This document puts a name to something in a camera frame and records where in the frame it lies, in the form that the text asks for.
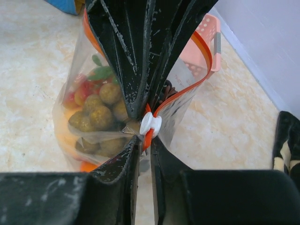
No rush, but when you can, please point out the pink plastic basket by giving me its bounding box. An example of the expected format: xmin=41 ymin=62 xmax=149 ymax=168
xmin=180 ymin=14 xmax=221 ymax=81

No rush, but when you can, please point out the black floral pillow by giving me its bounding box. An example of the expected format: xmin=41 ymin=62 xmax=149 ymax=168
xmin=272 ymin=111 xmax=300 ymax=186

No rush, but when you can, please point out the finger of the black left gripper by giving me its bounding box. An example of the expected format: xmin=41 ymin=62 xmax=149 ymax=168
xmin=86 ymin=0 xmax=149 ymax=119
xmin=147 ymin=0 xmax=217 ymax=110

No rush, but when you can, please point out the clear zip top bag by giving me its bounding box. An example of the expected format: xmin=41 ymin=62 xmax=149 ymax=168
xmin=52 ymin=15 xmax=220 ymax=172

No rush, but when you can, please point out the red cherry tomato sprig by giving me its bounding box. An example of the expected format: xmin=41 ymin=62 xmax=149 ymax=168
xmin=62 ymin=54 xmax=118 ymax=109

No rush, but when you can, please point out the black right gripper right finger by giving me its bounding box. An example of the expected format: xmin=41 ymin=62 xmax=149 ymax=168
xmin=151 ymin=138 xmax=300 ymax=225

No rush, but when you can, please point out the red orange tangerine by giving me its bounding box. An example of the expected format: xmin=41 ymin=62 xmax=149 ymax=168
xmin=80 ymin=161 xmax=99 ymax=173

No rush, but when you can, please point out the brown longan bunch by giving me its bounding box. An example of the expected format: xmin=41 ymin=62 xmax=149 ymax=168
xmin=68 ymin=83 xmax=134 ymax=158

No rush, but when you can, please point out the blue cloth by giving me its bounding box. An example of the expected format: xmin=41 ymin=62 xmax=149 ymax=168
xmin=45 ymin=0 xmax=85 ymax=15

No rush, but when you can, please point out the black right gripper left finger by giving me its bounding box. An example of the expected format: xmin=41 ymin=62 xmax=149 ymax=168
xmin=0 ymin=136 xmax=140 ymax=225

